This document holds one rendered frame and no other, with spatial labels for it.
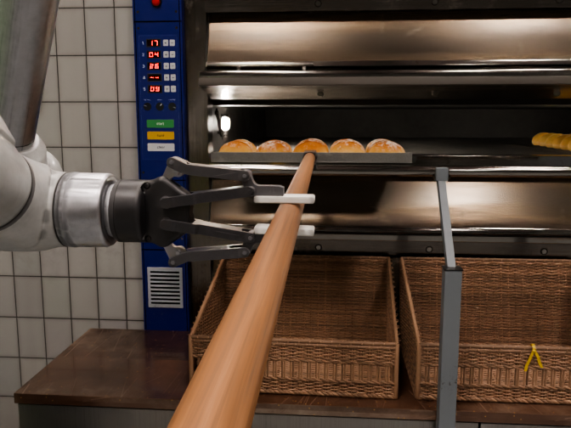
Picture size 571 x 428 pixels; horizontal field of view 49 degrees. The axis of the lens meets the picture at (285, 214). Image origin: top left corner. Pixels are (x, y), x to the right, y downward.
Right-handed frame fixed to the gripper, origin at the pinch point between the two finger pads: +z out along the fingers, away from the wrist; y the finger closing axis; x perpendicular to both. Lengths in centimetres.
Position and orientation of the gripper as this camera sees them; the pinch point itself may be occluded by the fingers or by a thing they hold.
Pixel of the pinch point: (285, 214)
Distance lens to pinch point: 74.0
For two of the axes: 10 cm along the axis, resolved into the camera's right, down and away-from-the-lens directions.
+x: -0.7, 1.6, -9.9
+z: 10.0, 0.2, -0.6
